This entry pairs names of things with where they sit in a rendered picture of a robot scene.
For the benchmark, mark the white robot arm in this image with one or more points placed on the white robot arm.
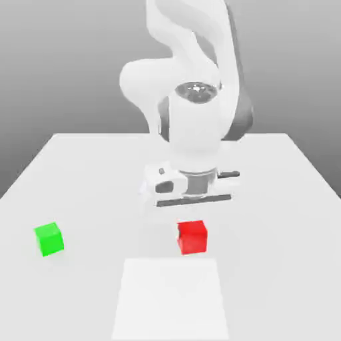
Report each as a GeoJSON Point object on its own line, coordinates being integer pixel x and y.
{"type": "Point", "coordinates": [195, 128]}

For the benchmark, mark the small green cube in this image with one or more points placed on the small green cube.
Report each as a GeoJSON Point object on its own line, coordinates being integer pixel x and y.
{"type": "Point", "coordinates": [49, 239]}

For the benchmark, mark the small red cube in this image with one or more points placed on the small red cube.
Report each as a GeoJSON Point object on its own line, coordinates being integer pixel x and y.
{"type": "Point", "coordinates": [192, 237]}

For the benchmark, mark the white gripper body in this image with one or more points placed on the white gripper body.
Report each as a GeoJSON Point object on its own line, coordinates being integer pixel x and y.
{"type": "Point", "coordinates": [194, 200]}

